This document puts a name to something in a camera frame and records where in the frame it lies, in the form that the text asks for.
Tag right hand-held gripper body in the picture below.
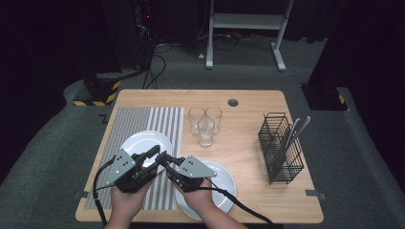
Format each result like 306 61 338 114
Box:
166 155 218 194

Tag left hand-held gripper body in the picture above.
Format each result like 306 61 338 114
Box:
104 148 159 194

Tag white plate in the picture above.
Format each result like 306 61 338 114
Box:
175 160 237 221
119 130 173 176

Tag black wire cutlery basket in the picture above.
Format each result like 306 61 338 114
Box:
257 112 305 185

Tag person's right hand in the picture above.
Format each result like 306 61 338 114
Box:
178 187 213 218

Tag person's left hand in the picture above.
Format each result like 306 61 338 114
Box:
108 179 154 223

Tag grey white striped placemat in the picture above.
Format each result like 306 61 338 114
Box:
85 107 185 211

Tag clear drinking glass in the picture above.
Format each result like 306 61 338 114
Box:
197 117 216 148
204 106 223 136
187 107 205 137

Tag yellow black striped base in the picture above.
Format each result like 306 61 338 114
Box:
73 73 122 108

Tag silver cutlery piece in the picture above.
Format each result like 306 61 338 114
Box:
286 114 311 151
270 117 302 179

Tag dark equipment rack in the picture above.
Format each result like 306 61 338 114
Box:
133 0 157 70

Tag black base with yellow mark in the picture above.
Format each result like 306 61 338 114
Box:
300 83 350 113

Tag white metal stand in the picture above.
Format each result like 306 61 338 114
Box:
204 0 295 73

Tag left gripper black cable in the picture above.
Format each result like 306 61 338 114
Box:
92 156 116 227

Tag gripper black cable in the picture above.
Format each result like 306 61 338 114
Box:
92 156 116 227
199 185 275 227

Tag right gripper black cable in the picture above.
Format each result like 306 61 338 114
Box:
199 185 275 227

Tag black floor cables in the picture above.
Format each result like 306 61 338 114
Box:
141 44 167 90

